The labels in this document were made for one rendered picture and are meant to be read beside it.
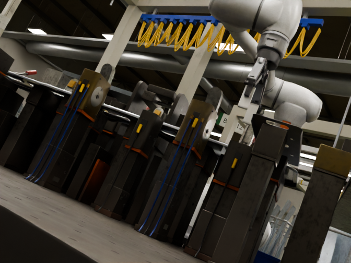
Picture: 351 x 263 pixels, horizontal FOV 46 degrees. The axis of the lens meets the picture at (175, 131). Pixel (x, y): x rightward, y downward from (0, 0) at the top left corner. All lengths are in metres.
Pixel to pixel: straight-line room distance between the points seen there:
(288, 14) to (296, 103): 0.57
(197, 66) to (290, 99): 8.09
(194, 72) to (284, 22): 8.50
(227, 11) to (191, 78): 8.42
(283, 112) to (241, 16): 0.61
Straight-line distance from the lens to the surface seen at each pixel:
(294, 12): 1.37
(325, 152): 1.05
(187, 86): 9.69
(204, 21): 5.13
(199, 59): 9.94
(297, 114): 1.84
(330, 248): 7.61
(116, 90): 1.73
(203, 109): 1.02
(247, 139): 1.39
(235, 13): 1.36
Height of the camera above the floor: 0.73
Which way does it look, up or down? 12 degrees up
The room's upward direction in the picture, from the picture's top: 24 degrees clockwise
